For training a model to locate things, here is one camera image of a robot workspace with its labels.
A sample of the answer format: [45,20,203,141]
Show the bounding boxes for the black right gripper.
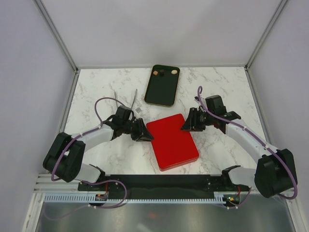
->
[180,107,214,132]

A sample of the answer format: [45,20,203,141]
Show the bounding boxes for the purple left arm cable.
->
[44,97,128,221]

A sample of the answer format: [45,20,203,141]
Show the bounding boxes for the red box lid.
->
[146,114,199,172]

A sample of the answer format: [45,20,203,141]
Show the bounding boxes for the dark green tray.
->
[144,64,180,107]

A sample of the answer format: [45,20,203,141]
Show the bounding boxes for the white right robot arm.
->
[181,95,298,200]

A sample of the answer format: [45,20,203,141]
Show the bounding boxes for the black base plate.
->
[77,174,239,200]

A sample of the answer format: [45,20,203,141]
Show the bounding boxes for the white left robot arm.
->
[43,106,154,190]

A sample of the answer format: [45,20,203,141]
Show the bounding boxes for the white slotted cable duct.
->
[44,193,226,204]

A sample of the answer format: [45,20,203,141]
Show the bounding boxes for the metal tongs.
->
[114,89,138,110]

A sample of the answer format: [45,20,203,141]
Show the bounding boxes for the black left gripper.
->
[122,118,154,143]

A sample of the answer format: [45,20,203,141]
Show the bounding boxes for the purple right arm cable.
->
[197,86,298,210]

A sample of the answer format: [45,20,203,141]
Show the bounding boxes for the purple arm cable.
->
[44,97,128,221]
[197,86,298,210]

